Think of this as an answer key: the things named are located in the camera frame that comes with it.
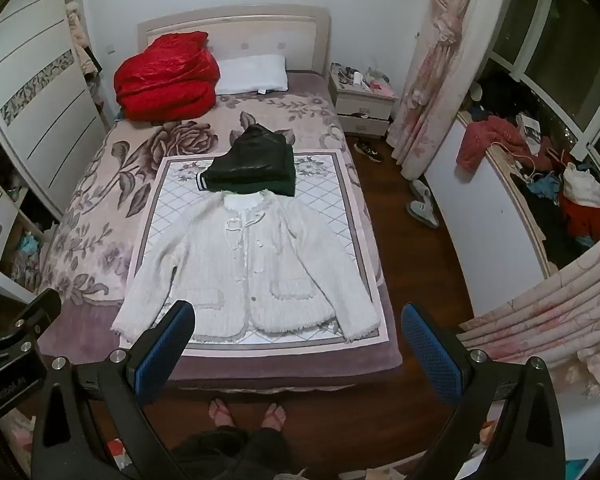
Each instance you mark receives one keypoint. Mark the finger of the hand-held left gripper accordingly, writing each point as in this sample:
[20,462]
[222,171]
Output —
[30,312]

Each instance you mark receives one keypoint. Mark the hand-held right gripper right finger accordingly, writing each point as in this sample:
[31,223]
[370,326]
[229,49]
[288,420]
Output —
[430,355]

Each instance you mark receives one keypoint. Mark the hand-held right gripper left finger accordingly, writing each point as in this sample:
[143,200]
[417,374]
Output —
[165,350]

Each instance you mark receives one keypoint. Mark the white tweed jacket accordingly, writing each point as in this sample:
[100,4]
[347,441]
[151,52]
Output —
[280,260]

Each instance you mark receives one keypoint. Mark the person's left foot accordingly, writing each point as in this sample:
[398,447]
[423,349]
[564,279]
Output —
[222,412]

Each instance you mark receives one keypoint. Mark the person's foot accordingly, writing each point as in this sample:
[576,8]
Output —
[274,416]
[222,412]

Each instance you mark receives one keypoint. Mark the white open shelf unit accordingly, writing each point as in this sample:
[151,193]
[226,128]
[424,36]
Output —
[0,215]

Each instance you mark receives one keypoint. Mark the person's dark trousers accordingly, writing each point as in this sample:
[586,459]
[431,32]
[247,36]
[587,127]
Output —
[230,452]

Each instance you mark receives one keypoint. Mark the person's right foot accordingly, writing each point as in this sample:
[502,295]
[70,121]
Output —
[274,416]

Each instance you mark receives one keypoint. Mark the loose pink floral curtain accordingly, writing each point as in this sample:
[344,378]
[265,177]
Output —
[555,310]

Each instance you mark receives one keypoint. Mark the grey slipper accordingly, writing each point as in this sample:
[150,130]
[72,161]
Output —
[421,191]
[422,214]

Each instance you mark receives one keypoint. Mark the dark cloth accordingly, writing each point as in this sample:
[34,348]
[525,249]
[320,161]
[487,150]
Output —
[545,230]

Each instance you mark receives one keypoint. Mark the lattice patterned mat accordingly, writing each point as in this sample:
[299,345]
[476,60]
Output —
[330,210]

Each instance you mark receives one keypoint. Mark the pink floral blanket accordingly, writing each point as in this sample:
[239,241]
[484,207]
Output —
[130,160]

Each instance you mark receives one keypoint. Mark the blue cloth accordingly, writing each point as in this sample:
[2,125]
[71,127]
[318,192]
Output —
[545,186]

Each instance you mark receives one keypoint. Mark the black sneaker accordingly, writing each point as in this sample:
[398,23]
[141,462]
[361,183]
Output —
[364,147]
[375,155]

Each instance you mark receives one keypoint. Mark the red cloth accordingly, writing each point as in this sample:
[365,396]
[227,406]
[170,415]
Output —
[587,220]

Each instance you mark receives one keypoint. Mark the black and green jacket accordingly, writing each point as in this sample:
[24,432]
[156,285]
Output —
[255,155]

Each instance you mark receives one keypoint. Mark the white sliding-door wardrobe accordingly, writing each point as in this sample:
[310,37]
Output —
[35,85]

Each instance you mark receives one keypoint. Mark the pink-red padded jacket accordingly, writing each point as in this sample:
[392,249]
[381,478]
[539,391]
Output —
[490,137]

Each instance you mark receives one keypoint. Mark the white garment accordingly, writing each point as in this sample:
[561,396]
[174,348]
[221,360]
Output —
[582,185]

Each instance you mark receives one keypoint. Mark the white box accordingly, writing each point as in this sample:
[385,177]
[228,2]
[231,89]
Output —
[530,132]

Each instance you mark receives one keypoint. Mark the white nightstand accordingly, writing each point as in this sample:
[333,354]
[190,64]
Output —
[360,106]

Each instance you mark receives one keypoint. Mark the red quilt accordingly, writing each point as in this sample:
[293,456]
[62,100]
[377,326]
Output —
[165,80]

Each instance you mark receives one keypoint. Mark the beige hanging cloth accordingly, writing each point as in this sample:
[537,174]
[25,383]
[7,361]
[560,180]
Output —
[80,35]

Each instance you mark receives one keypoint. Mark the clutter of small bottles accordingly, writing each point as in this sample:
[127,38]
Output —
[360,80]

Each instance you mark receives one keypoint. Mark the white pillow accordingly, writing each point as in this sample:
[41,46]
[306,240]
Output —
[252,74]

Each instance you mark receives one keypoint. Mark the tied pink floral curtain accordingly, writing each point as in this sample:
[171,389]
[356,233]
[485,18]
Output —
[445,60]

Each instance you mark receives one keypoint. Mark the bed with beige headboard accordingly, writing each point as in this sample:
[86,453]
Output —
[260,30]

